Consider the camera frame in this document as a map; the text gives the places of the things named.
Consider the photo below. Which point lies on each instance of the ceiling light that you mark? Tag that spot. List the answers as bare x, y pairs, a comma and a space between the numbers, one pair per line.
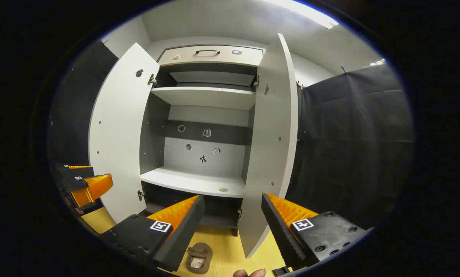
310, 13

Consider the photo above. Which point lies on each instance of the black backdrop cloth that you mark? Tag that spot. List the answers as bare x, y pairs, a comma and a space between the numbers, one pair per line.
76, 107
349, 134

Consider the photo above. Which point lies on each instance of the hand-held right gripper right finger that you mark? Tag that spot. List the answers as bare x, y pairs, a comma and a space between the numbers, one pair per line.
280, 231

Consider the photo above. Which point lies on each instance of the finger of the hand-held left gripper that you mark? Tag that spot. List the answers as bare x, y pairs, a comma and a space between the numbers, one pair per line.
95, 188
78, 171

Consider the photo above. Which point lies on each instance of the beige cabinet drawer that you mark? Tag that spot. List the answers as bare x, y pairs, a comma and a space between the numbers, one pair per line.
249, 57

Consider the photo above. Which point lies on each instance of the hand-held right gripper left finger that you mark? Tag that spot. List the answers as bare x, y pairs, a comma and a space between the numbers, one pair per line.
187, 227

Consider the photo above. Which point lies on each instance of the dark cabinet leg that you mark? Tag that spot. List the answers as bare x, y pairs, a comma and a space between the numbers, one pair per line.
234, 232

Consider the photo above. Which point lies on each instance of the white shoe cabinet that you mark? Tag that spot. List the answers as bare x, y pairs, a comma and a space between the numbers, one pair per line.
207, 154

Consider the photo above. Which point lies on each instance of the brown plush shoe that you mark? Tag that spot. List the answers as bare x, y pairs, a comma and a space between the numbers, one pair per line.
199, 250

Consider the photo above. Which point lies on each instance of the white cabinet shelf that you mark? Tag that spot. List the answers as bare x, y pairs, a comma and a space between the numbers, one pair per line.
191, 182
203, 98

